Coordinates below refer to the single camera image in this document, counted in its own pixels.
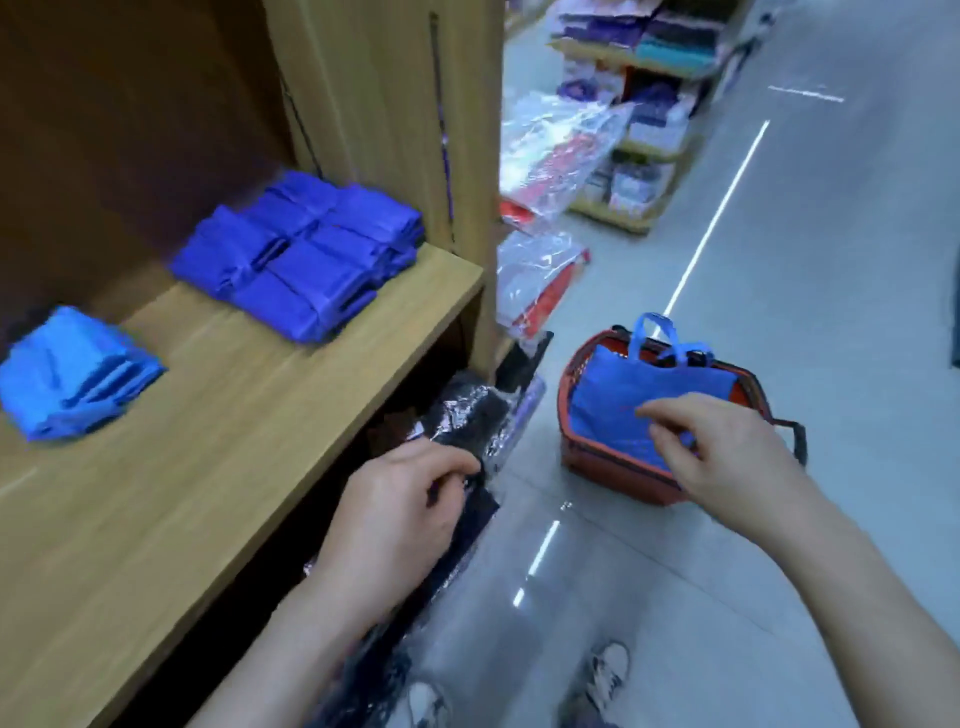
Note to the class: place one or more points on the red packaged goods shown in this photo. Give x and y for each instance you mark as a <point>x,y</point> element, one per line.
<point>563,150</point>

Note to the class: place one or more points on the person's right forearm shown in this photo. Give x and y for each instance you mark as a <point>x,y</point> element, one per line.
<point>885,615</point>

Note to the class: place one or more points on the light blue non-woven bag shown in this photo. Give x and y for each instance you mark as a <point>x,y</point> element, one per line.
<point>68,375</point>

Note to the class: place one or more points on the black plastic-wrapped bag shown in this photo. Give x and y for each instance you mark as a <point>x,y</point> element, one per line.
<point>480,413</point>

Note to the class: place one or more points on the person's right shoe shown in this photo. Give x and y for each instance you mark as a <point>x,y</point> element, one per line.
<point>605,675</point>

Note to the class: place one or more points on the distant wooden display rack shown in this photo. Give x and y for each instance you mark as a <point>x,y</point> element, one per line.
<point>645,90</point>

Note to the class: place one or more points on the person's left hand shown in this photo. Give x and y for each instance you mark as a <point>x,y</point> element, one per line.
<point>390,525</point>

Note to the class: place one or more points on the wooden shelf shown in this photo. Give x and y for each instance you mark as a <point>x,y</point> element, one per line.
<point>195,480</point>

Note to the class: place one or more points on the red shopping basket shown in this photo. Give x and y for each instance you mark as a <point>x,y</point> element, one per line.
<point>600,465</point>

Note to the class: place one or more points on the person's right hand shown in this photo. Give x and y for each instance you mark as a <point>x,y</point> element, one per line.
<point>735,465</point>

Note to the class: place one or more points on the person's right leg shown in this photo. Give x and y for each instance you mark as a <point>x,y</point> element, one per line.
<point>585,713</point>

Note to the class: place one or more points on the heap of blue bags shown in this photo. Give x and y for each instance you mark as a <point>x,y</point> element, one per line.
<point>615,398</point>

